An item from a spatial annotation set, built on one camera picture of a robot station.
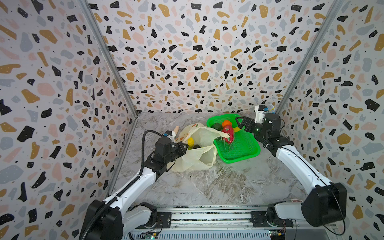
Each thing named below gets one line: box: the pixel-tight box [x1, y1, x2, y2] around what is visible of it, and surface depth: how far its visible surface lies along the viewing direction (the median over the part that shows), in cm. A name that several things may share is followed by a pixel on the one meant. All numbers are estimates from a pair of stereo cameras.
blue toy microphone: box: [267, 104, 275, 113], surface depth 91 cm
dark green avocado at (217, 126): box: [211, 122, 223, 132], surface depth 109 cm
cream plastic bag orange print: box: [167, 122, 230, 173], surface depth 80 cm
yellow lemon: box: [187, 137, 195, 148], surface depth 100 cm
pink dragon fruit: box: [222, 124, 235, 144], surface depth 100 cm
